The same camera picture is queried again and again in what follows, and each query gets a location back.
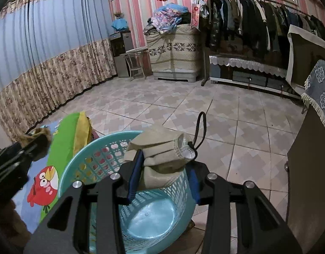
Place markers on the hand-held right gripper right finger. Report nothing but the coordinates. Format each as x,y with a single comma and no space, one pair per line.
194,187

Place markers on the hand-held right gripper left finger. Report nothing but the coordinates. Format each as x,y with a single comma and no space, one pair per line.
134,176

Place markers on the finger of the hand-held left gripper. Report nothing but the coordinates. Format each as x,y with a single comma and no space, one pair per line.
39,150

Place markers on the brown paper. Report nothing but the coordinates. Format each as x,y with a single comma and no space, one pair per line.
40,133

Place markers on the beige face mask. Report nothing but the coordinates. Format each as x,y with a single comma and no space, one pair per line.
157,148

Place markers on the light blue plastic basket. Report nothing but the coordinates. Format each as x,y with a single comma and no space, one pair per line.
152,222

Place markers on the person's left forearm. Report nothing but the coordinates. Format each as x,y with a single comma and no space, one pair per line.
9,217

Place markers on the cartoon bird play mat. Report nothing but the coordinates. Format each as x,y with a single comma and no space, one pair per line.
64,137

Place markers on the blue and floral curtain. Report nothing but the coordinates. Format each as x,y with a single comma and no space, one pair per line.
46,45

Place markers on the small round side table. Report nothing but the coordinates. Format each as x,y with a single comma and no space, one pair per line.
137,58

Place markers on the dark wooden cabinet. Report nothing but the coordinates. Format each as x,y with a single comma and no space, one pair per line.
313,190

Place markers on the grey water dispenser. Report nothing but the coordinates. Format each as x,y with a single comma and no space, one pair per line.
121,55

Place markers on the metal clothes rack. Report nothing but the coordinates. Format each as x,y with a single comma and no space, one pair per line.
204,66

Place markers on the low cabinet with lace cloth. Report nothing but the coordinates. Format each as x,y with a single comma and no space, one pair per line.
247,71

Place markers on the cabinet under patterned cloth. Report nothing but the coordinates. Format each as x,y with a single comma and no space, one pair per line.
173,53

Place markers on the blue covered water bottle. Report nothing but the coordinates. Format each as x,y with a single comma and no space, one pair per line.
119,25

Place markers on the small potted plant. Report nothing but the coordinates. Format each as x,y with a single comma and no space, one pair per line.
117,15

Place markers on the blue fringed floral cloth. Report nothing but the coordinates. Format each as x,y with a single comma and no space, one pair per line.
322,90

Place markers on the pile of folded bedding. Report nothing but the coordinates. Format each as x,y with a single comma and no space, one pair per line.
167,16

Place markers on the red paper bag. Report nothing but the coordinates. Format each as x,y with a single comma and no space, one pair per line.
195,16

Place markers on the white framed dark panel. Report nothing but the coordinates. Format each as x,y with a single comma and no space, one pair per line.
302,53

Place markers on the row of hanging dark clothes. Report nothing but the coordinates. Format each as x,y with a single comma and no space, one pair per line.
252,23

